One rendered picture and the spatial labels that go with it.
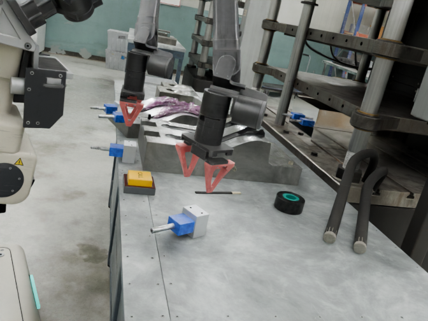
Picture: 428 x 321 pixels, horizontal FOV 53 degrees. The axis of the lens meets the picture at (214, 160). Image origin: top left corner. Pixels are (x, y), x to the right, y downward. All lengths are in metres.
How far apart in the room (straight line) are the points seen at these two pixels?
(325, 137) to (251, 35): 3.74
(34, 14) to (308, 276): 0.81
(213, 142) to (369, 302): 0.44
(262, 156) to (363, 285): 0.53
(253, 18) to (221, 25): 4.69
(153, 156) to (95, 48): 7.37
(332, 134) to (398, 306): 1.21
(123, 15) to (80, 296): 6.93
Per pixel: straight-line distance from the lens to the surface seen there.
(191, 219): 0.93
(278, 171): 1.35
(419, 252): 1.63
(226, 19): 0.95
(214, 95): 0.83
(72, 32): 8.57
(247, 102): 0.83
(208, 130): 0.84
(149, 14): 1.30
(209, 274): 0.84
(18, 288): 1.63
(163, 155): 1.24
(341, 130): 2.05
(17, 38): 1.07
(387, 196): 1.69
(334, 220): 1.12
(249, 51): 5.65
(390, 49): 1.54
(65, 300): 2.02
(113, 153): 1.29
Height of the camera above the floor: 1.26
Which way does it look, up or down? 19 degrees down
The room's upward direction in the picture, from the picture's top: 12 degrees clockwise
